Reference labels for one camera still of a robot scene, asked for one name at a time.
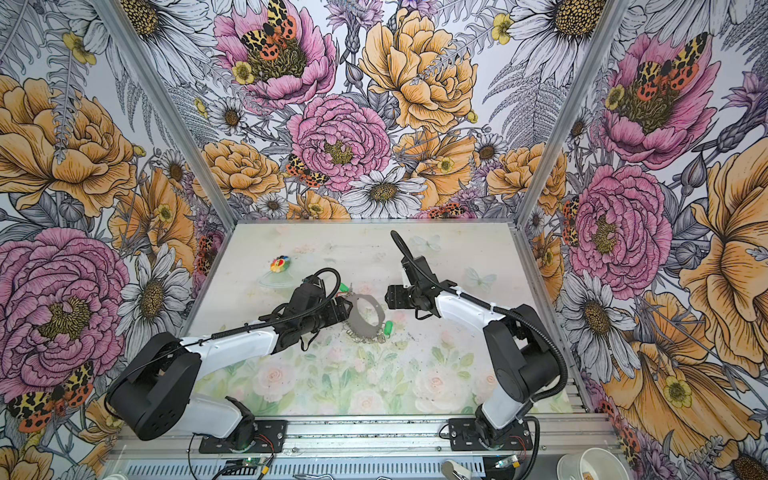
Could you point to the aluminium front rail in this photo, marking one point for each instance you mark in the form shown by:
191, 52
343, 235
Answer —
376, 436

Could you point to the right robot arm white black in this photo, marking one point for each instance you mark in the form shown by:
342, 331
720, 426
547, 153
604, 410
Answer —
527, 364

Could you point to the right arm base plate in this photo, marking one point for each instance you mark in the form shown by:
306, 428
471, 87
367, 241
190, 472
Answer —
471, 434

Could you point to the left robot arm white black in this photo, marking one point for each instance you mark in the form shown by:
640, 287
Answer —
155, 394

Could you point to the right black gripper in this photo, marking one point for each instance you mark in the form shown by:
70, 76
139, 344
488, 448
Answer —
399, 297

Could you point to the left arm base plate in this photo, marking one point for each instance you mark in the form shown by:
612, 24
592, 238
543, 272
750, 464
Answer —
262, 436

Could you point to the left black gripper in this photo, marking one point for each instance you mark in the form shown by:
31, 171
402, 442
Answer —
330, 309

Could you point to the colourful small toy ball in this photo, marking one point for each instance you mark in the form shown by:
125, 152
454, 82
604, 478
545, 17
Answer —
280, 264

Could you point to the white paper cup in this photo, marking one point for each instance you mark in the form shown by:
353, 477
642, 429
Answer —
593, 463

